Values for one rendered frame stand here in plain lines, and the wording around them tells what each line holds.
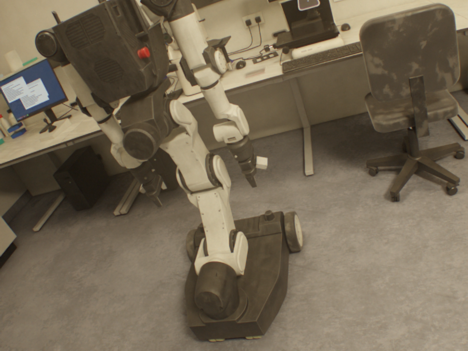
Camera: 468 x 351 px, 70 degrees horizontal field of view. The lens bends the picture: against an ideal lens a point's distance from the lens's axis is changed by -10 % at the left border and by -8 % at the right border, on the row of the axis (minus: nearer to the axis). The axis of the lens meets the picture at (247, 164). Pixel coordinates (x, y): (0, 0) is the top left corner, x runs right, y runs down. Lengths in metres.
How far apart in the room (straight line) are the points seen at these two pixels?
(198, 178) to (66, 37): 0.74
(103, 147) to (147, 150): 2.39
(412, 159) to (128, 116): 1.50
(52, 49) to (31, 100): 1.82
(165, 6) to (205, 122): 2.04
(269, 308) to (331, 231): 0.60
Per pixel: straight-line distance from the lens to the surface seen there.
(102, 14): 1.10
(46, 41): 1.34
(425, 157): 2.15
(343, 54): 1.92
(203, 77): 1.22
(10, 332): 2.68
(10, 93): 3.22
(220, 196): 1.58
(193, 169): 1.49
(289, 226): 1.78
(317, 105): 2.94
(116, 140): 1.47
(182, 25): 1.17
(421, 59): 1.67
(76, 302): 2.44
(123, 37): 1.10
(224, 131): 1.34
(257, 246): 1.76
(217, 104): 1.27
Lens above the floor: 1.32
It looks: 29 degrees down
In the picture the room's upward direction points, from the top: 22 degrees counter-clockwise
